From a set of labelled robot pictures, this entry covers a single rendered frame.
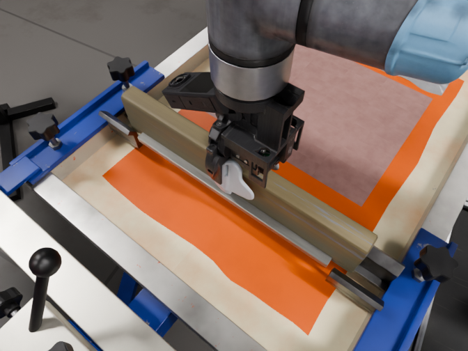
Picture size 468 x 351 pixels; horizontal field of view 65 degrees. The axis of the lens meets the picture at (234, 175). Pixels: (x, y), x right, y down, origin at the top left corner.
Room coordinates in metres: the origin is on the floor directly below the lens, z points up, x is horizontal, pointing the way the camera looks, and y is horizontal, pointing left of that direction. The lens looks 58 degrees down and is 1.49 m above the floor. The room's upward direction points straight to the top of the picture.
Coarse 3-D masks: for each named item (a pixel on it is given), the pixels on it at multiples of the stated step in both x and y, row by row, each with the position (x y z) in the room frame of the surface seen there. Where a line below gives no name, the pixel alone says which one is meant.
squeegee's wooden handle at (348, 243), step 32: (128, 96) 0.38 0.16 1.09; (160, 128) 0.34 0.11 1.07; (192, 128) 0.32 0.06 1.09; (192, 160) 0.30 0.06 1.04; (256, 192) 0.23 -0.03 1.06; (288, 192) 0.22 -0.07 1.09; (288, 224) 0.20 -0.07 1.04; (320, 224) 0.18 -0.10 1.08; (352, 224) 0.18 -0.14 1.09; (352, 256) 0.15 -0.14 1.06
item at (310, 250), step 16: (144, 144) 0.35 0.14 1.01; (160, 144) 0.34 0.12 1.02; (176, 160) 0.31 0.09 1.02; (192, 176) 0.29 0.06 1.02; (208, 176) 0.28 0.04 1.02; (224, 192) 0.26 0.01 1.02; (240, 208) 0.23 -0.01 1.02; (256, 208) 0.23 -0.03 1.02; (272, 224) 0.21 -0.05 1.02; (288, 240) 0.18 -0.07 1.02; (304, 240) 0.18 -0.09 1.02; (320, 256) 0.16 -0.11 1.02
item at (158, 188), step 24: (312, 72) 0.58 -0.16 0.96; (336, 72) 0.58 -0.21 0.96; (312, 96) 0.51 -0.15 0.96; (192, 120) 0.45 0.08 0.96; (120, 168) 0.34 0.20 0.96; (144, 168) 0.34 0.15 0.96; (168, 168) 0.34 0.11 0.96; (120, 192) 0.29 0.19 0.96; (144, 192) 0.29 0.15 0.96; (168, 192) 0.29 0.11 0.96; (192, 192) 0.29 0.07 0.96; (168, 216) 0.25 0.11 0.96; (192, 216) 0.25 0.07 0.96; (216, 216) 0.25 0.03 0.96; (192, 240) 0.21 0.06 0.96
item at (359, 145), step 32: (352, 96) 0.51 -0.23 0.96; (384, 96) 0.51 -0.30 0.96; (416, 96) 0.51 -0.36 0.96; (448, 96) 0.51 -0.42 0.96; (320, 128) 0.43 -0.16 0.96; (352, 128) 0.43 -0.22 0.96; (384, 128) 0.43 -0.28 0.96; (416, 128) 0.43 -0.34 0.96; (288, 160) 0.36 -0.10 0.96; (320, 160) 0.36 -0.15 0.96; (352, 160) 0.36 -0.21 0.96; (384, 160) 0.36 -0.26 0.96; (416, 160) 0.36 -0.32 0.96; (320, 192) 0.29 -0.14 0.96; (352, 192) 0.29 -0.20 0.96; (384, 192) 0.29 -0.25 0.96; (224, 224) 0.24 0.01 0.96; (256, 224) 0.24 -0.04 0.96; (224, 256) 0.18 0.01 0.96; (256, 256) 0.18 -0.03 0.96; (288, 256) 0.18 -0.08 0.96; (256, 288) 0.14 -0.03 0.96; (288, 288) 0.14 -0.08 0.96; (320, 288) 0.14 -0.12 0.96
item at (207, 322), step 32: (160, 64) 0.56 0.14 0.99; (192, 64) 0.58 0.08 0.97; (160, 96) 0.51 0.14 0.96; (64, 160) 0.34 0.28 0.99; (64, 192) 0.28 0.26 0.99; (448, 192) 0.28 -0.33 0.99; (96, 224) 0.22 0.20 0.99; (448, 224) 0.22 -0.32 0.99; (128, 256) 0.17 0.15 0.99; (160, 288) 0.13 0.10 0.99; (192, 320) 0.09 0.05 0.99; (224, 320) 0.09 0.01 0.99
